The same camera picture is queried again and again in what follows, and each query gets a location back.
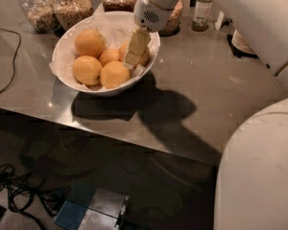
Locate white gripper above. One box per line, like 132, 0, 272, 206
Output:
123, 0, 173, 69

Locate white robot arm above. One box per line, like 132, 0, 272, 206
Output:
214, 0, 288, 230

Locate white paper bowl liner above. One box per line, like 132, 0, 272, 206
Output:
48, 3, 160, 93

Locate white ceramic bowl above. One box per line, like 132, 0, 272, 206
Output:
50, 11, 161, 98

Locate small orange in middle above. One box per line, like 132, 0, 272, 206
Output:
99, 48, 119, 66

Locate glass cereal jar right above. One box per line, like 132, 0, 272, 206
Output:
158, 0, 183, 36

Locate small glass bottle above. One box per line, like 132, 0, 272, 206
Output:
192, 0, 212, 32

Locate white stand board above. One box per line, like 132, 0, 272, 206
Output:
214, 11, 228, 31

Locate black plate tray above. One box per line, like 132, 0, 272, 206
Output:
227, 34, 257, 58

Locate stack of white paper plates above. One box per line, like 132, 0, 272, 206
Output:
231, 30, 254, 55

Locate glass cereal jar far left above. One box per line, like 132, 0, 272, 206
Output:
19, 0, 60, 34

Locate blue and grey floor box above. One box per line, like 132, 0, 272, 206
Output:
54, 184, 129, 230

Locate black cable on table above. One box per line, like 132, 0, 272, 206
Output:
0, 26, 23, 99

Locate tangled black floor cables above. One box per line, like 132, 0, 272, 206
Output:
0, 149, 66, 230

